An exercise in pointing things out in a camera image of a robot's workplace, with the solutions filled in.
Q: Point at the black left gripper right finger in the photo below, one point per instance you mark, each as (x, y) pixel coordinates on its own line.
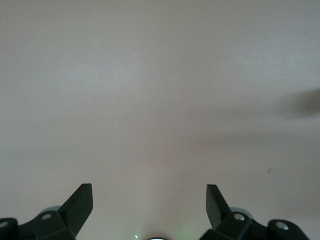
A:
(225, 225)

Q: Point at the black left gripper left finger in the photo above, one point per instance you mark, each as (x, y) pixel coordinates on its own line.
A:
(70, 220)

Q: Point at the brown table mat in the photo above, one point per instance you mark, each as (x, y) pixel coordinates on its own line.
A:
(150, 100)

